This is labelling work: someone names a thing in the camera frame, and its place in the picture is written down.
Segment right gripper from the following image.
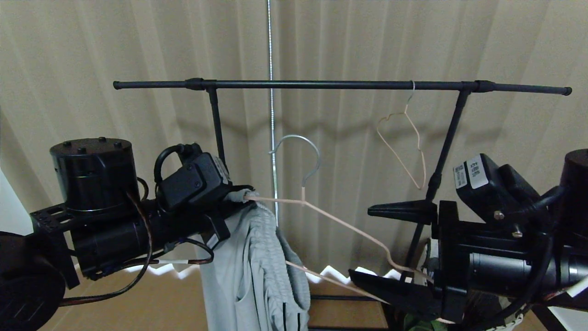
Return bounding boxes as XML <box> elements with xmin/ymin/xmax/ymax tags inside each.
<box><xmin>348</xmin><ymin>200</ymin><xmax>559</xmax><ymax>323</ymax></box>

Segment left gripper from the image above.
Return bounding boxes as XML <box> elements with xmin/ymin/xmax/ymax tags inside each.
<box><xmin>73</xmin><ymin>201</ymin><xmax>253</xmax><ymax>279</ymax></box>

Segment pink clothes hanger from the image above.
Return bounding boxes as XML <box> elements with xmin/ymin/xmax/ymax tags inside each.
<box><xmin>246</xmin><ymin>135</ymin><xmax>455</xmax><ymax>325</ymax></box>
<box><xmin>377</xmin><ymin>81</ymin><xmax>426</xmax><ymax>190</ymax></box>

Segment dark green garment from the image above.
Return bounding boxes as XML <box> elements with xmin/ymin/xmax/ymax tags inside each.
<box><xmin>404</xmin><ymin>317</ymin><xmax>448</xmax><ymax>331</ymax></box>

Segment pale grey shorts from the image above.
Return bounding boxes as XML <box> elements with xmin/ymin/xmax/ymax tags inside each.
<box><xmin>200</xmin><ymin>188</ymin><xmax>311</xmax><ymax>331</ymax></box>

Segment black clothes rack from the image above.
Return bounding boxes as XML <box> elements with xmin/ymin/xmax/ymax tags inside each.
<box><xmin>113</xmin><ymin>77</ymin><xmax>572</xmax><ymax>331</ymax></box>

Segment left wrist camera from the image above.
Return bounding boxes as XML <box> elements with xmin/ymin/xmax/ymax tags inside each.
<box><xmin>154</xmin><ymin>143</ymin><xmax>232</xmax><ymax>213</ymax></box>

